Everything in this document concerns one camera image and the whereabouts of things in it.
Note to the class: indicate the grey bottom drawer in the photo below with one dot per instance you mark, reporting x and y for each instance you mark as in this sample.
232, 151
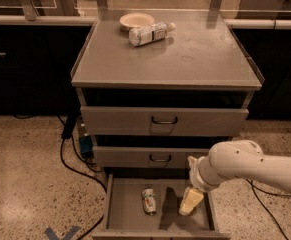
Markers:
125, 218

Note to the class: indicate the black drawer handle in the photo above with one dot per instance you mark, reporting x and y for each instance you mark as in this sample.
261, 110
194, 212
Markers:
160, 159
164, 122

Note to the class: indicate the grey drawer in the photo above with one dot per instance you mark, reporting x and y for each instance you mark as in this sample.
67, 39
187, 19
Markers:
200, 122
125, 218
138, 157

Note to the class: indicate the blue power box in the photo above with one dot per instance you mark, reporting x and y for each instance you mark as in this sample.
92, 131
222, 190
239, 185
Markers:
86, 146

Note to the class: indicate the black top drawer handle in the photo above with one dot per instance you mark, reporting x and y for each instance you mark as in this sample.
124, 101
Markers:
164, 122

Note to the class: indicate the green white 7up can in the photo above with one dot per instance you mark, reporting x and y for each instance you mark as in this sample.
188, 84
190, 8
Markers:
148, 201

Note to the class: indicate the dark lower cabinet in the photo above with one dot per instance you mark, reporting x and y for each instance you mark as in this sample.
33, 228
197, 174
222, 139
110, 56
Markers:
35, 66

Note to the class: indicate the grey drawer cabinet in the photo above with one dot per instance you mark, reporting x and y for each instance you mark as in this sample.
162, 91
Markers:
200, 65

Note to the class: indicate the white horizontal rail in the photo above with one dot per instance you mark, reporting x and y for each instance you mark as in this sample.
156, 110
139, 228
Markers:
75, 21

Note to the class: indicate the clear plastic water bottle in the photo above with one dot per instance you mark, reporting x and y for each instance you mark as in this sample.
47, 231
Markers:
150, 33

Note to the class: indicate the black middle drawer handle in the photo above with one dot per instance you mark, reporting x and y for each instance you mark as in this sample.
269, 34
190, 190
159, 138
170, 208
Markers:
160, 159

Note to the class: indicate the grey top drawer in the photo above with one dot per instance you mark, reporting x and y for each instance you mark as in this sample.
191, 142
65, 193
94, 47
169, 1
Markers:
200, 122

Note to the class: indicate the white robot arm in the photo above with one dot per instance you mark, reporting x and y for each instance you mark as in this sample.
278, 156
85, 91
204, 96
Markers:
233, 159

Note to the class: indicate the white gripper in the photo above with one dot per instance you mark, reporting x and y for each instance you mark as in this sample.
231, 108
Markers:
195, 176

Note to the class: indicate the white ceramic bowl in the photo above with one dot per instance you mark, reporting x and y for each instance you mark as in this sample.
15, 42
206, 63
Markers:
135, 20

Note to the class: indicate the grey middle drawer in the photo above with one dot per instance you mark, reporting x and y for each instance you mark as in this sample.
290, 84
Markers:
138, 157

